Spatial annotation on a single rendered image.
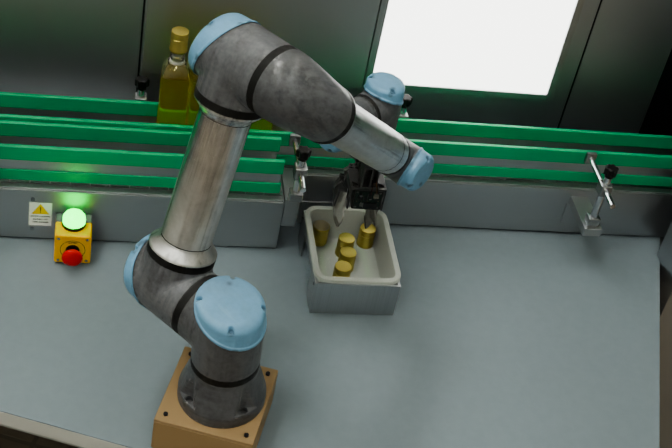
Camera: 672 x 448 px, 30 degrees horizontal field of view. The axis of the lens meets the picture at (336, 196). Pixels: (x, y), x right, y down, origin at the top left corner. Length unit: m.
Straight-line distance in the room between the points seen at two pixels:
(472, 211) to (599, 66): 0.43
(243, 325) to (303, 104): 0.38
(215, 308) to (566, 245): 1.04
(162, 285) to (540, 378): 0.80
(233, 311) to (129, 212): 0.56
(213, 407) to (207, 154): 0.43
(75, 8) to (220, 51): 0.75
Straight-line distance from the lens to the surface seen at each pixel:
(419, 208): 2.69
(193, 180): 1.98
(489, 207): 2.73
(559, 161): 2.72
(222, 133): 1.94
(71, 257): 2.45
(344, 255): 2.51
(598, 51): 2.82
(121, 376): 2.30
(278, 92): 1.83
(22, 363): 2.32
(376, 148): 2.03
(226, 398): 2.10
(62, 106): 2.58
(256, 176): 2.49
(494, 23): 2.67
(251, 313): 2.01
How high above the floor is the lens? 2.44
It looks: 38 degrees down
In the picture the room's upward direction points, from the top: 12 degrees clockwise
